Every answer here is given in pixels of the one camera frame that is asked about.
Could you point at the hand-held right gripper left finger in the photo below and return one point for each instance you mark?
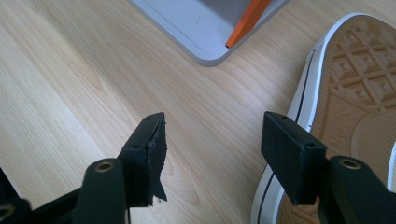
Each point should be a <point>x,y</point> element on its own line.
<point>141,161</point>

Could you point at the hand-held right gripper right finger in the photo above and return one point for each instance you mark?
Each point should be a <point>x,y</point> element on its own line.
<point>289,155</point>

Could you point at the white two-tier shoe rack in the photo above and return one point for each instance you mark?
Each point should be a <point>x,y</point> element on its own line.
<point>186,25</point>

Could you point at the black canvas sneaker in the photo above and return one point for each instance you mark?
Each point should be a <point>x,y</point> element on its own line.
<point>358,77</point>

